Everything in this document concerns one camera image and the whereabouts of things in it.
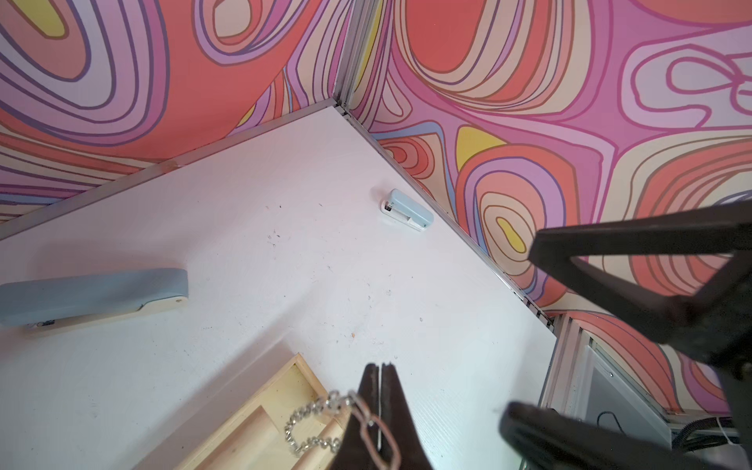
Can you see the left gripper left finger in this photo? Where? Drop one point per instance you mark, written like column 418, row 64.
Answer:
column 354, row 453

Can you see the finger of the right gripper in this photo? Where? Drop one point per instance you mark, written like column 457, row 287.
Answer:
column 546, row 439
column 682, row 279

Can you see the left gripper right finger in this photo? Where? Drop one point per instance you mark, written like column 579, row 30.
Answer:
column 399, row 437

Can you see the wooden jewelry display stand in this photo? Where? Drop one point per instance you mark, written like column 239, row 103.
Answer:
column 291, row 422

